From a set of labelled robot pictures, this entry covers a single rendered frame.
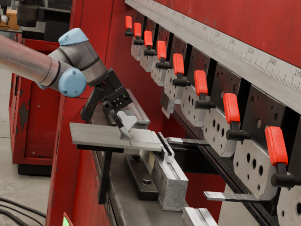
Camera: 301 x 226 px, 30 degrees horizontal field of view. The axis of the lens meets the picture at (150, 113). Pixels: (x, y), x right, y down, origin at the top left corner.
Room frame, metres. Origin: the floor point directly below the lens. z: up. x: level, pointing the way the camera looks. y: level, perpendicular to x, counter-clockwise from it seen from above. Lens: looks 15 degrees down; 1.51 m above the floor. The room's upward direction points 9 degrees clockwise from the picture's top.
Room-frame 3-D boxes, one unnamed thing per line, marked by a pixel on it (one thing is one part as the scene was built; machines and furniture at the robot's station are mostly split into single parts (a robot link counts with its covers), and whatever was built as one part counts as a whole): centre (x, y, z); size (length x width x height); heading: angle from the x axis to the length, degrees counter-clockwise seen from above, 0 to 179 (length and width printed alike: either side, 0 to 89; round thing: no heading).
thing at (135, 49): (2.09, 0.06, 1.26); 0.15 x 0.09 x 0.17; 13
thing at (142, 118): (2.22, 0.08, 0.92); 0.50 x 0.06 x 0.10; 13
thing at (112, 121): (2.25, 0.15, 0.89); 0.30 x 0.05 x 0.03; 13
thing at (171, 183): (1.63, -0.06, 0.92); 0.39 x 0.06 x 0.10; 13
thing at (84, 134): (1.65, 0.10, 1.00); 0.26 x 0.18 x 0.01; 103
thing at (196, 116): (1.32, -0.13, 1.26); 0.15 x 0.09 x 0.17; 13
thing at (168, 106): (1.68, -0.05, 1.13); 0.10 x 0.02 x 0.10; 13
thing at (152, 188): (1.63, 0.00, 0.89); 0.30 x 0.05 x 0.03; 13
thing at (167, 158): (1.66, -0.05, 0.98); 0.20 x 0.03 x 0.03; 13
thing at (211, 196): (1.31, -0.29, 1.01); 0.26 x 0.12 x 0.05; 103
